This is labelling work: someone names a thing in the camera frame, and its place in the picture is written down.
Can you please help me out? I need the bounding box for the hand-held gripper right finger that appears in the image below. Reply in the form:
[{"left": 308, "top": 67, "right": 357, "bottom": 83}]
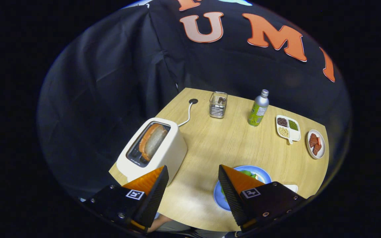
[{"left": 218, "top": 164, "right": 310, "bottom": 232}]

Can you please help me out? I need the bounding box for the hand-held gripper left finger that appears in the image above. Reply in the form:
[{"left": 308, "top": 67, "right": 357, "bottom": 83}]
[{"left": 85, "top": 165, "right": 170, "bottom": 233}]

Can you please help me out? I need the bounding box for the green lettuce leaf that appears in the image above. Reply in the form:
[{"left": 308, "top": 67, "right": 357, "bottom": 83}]
[{"left": 220, "top": 170, "right": 259, "bottom": 196}]

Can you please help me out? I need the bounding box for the browned toast slice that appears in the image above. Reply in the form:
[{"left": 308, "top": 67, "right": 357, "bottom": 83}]
[{"left": 139, "top": 123, "right": 169, "bottom": 162}]

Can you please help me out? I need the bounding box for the blue round plate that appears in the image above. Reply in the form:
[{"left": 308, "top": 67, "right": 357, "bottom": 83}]
[{"left": 213, "top": 165, "right": 272, "bottom": 211}]

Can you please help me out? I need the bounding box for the person's grey clothing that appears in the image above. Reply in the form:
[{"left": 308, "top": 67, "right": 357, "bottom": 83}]
[{"left": 159, "top": 217, "right": 226, "bottom": 238}]

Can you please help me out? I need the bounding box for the cream toaster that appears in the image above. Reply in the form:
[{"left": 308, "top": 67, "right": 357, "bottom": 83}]
[{"left": 116, "top": 117, "right": 188, "bottom": 184}]

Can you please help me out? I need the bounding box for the white divided dish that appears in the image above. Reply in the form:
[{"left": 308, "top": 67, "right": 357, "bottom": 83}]
[{"left": 275, "top": 114, "right": 301, "bottom": 145}]

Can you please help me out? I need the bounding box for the silver bottle green label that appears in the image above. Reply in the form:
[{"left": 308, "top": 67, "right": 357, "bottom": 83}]
[{"left": 247, "top": 89, "right": 270, "bottom": 127}]

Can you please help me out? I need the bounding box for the white oval plate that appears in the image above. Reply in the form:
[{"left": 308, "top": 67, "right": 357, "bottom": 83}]
[{"left": 306, "top": 129, "right": 326, "bottom": 160}]

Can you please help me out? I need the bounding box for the clear wire basket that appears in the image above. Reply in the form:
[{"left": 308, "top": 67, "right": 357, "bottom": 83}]
[{"left": 209, "top": 91, "right": 228, "bottom": 119}]

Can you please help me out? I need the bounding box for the white toaster cable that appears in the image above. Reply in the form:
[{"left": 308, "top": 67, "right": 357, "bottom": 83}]
[{"left": 177, "top": 102, "right": 194, "bottom": 128}]

